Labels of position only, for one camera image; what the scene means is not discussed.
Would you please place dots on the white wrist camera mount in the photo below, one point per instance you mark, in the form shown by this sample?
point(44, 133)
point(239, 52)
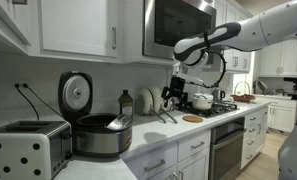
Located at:
point(193, 80)

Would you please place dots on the stainless steel microwave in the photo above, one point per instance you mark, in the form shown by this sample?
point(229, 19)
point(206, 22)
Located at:
point(181, 23)

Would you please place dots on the white wall cabinet unit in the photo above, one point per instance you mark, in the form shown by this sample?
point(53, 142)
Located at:
point(281, 63)
point(226, 15)

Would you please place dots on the white base cabinet unit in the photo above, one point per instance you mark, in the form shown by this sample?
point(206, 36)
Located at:
point(281, 116)

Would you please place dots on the wicker basket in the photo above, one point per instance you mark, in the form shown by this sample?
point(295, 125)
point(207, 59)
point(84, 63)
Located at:
point(243, 98)

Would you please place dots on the metal kettle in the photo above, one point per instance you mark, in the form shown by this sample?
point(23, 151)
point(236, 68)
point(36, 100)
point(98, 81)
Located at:
point(218, 95)

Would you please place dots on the dark olive oil bottle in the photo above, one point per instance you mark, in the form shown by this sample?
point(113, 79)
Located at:
point(125, 105)

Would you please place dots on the white base cabinet door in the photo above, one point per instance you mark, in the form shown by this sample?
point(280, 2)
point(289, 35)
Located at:
point(194, 166)
point(164, 175)

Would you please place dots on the black rice cooker lid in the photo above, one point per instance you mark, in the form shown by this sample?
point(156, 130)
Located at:
point(76, 91)

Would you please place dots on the stainless rice cooker body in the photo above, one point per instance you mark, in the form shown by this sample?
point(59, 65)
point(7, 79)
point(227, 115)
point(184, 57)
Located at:
point(98, 141)

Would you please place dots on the round cork trivet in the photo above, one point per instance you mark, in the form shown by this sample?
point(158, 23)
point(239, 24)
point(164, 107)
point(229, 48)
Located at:
point(193, 119)

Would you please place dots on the stainless steel oven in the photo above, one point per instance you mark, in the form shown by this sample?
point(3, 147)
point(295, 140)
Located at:
point(226, 150)

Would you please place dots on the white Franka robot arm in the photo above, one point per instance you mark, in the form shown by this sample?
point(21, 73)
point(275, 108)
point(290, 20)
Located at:
point(271, 26)

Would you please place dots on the white pot with lid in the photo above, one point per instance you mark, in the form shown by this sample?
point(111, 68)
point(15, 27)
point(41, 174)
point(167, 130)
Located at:
point(202, 103)

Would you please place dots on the white drawer bank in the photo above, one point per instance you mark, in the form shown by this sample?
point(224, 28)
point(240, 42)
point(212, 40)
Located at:
point(259, 148)

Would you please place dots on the black gas cooktop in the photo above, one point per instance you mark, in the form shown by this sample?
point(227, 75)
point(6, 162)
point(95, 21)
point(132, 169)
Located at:
point(221, 108)

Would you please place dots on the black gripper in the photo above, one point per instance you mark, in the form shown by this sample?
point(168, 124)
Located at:
point(177, 86)

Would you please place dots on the white polka dot toaster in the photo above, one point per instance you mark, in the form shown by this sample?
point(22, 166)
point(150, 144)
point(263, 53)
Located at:
point(21, 150)

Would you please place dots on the white drawer front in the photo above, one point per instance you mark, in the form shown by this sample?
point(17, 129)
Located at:
point(184, 151)
point(169, 155)

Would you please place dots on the cream frying pan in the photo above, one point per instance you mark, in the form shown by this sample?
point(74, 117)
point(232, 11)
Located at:
point(144, 101)

